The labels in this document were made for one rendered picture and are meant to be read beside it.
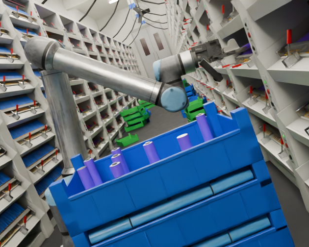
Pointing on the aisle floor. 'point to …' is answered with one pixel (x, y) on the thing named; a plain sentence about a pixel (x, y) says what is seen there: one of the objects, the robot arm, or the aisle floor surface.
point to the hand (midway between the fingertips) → (243, 49)
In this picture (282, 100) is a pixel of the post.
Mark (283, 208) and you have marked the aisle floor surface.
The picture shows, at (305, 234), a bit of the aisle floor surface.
